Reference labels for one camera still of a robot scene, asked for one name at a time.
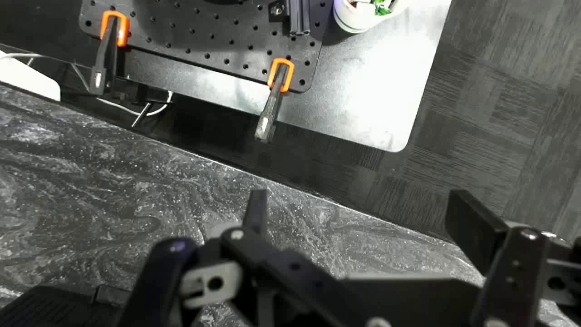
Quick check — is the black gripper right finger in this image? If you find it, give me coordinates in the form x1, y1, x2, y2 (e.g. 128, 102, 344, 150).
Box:
445, 188, 581, 327

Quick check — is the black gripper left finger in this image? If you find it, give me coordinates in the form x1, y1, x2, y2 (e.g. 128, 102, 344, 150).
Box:
120, 188, 342, 327

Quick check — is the orange black spring clamp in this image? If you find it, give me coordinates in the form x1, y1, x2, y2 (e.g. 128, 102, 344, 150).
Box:
89, 10, 133, 99
253, 57, 298, 146

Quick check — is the grey robot mounting platform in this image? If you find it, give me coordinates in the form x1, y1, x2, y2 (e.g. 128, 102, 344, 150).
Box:
124, 0, 454, 155

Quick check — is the black perforated breadboard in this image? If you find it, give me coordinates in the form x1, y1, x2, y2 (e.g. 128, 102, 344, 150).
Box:
79, 0, 335, 95

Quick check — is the white purple paper cup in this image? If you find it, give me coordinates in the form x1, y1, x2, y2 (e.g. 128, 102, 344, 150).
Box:
333, 0, 405, 35

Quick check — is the white flat box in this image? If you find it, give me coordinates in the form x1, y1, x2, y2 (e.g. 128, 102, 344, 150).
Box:
0, 50, 64, 104

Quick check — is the thin white wire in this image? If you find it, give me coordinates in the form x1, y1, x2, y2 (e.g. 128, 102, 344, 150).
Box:
0, 51, 178, 130

